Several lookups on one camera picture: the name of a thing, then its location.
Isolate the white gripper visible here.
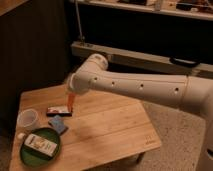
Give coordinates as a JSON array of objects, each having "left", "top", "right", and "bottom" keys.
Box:
[{"left": 67, "top": 73, "right": 88, "bottom": 95}]

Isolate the orange pepper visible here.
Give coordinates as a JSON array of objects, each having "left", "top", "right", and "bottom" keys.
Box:
[{"left": 67, "top": 93, "right": 76, "bottom": 111}]

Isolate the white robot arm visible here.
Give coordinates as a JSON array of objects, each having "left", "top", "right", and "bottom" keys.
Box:
[{"left": 68, "top": 53, "right": 213, "bottom": 171}]

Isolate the translucent ceramic cup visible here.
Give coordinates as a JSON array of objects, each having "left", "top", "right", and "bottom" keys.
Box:
[{"left": 17, "top": 109, "right": 40, "bottom": 131}]

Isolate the dark snack bar packet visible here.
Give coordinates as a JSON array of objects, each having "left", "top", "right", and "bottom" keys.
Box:
[{"left": 46, "top": 106, "right": 72, "bottom": 117}]

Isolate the blue sponge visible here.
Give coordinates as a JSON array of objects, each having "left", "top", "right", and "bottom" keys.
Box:
[{"left": 48, "top": 115, "right": 68, "bottom": 135}]

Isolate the wooden table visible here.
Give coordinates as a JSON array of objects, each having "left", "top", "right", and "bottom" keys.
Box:
[{"left": 9, "top": 91, "right": 161, "bottom": 171}]

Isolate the white carton box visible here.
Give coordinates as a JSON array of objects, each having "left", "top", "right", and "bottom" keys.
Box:
[{"left": 24, "top": 134, "right": 57, "bottom": 157}]

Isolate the green plate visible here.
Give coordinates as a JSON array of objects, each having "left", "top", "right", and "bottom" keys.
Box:
[{"left": 19, "top": 127, "right": 61, "bottom": 168}]

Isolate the small white egg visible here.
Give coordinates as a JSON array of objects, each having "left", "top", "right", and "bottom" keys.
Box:
[{"left": 17, "top": 133, "right": 26, "bottom": 140}]

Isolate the vertical metal pole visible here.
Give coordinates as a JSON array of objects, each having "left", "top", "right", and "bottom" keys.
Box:
[{"left": 74, "top": 0, "right": 85, "bottom": 45}]

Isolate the background shelf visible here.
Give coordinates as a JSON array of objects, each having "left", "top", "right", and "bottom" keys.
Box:
[{"left": 68, "top": 0, "right": 213, "bottom": 22}]

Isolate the grey metal rail beam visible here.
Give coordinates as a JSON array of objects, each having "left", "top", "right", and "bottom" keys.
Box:
[{"left": 71, "top": 41, "right": 213, "bottom": 79}]

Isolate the black handle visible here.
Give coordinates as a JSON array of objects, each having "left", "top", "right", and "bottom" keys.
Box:
[{"left": 169, "top": 58, "right": 200, "bottom": 68}]

